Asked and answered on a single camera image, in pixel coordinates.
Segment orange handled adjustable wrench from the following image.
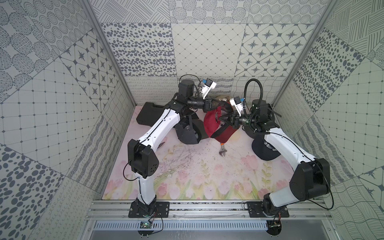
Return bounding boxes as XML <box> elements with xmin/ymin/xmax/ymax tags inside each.
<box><xmin>219</xmin><ymin>143</ymin><xmax>227</xmax><ymax>157</ymax></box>

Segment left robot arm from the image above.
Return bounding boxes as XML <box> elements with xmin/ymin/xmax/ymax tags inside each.
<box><xmin>128</xmin><ymin>79</ymin><xmax>217</xmax><ymax>218</ymax></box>

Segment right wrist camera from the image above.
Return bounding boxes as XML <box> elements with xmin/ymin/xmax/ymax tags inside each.
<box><xmin>230</xmin><ymin>97</ymin><xmax>244</xmax><ymax>117</ymax></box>

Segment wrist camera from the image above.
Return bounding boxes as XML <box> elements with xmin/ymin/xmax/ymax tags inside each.
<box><xmin>201</xmin><ymin>79</ymin><xmax>217</xmax><ymax>100</ymax></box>
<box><xmin>230</xmin><ymin>97</ymin><xmax>244</xmax><ymax>117</ymax></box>

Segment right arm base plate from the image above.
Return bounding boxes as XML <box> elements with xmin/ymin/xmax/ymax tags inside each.
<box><xmin>244</xmin><ymin>201</ymin><xmax>290</xmax><ymax>218</ymax></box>

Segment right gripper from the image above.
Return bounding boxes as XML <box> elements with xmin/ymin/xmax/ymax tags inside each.
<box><xmin>218</xmin><ymin>110</ymin><xmax>257</xmax><ymax>130</ymax></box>

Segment black plastic tool case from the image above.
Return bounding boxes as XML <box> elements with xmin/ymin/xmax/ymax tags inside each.
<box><xmin>136</xmin><ymin>102</ymin><xmax>165</xmax><ymax>127</ymax></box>

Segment dark grey baseball cap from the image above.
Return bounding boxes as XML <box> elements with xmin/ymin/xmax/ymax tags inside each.
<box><xmin>242</xmin><ymin>103</ymin><xmax>280</xmax><ymax>139</ymax></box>

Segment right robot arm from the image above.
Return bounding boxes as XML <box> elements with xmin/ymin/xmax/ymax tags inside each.
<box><xmin>218</xmin><ymin>99</ymin><xmax>331</xmax><ymax>217</ymax></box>

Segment aluminium front rail frame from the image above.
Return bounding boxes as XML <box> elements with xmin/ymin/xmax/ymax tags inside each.
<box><xmin>80</xmin><ymin>200</ymin><xmax>341</xmax><ymax>240</ymax></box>

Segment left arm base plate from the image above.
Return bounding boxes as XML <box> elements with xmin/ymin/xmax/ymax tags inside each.
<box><xmin>129</xmin><ymin>199</ymin><xmax>170</xmax><ymax>218</ymax></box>

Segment red baseball cap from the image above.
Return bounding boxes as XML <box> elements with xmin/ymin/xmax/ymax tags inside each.
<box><xmin>203</xmin><ymin>106</ymin><xmax>237</xmax><ymax>144</ymax></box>

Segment beige baseball cap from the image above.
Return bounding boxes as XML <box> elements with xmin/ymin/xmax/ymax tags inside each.
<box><xmin>215</xmin><ymin>95</ymin><xmax>231</xmax><ymax>103</ymax></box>

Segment black cap with white logo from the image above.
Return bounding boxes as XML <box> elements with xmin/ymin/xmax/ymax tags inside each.
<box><xmin>180</xmin><ymin>109</ymin><xmax>199</xmax><ymax>120</ymax></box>

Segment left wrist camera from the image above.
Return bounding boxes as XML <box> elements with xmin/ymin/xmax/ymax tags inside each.
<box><xmin>201</xmin><ymin>79</ymin><xmax>217</xmax><ymax>100</ymax></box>

